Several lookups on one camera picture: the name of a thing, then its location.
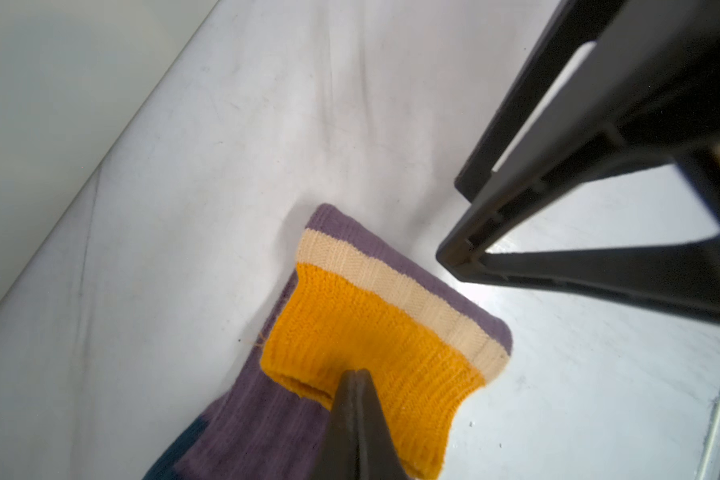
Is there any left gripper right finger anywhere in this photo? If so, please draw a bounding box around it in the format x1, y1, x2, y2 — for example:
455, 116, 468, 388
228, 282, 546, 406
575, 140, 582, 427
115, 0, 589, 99
356, 370, 408, 480

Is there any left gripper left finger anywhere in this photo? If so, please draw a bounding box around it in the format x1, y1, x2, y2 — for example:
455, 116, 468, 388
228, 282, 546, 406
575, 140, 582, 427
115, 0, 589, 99
310, 370, 358, 480

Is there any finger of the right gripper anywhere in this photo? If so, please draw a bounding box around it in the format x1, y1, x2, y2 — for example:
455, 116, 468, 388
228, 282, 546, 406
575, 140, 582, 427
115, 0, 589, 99
454, 0, 628, 203
435, 0, 720, 328

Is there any purple yellow teal sock pair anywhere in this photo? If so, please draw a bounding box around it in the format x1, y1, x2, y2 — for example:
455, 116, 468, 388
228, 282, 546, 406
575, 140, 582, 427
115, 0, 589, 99
147, 204, 513, 479

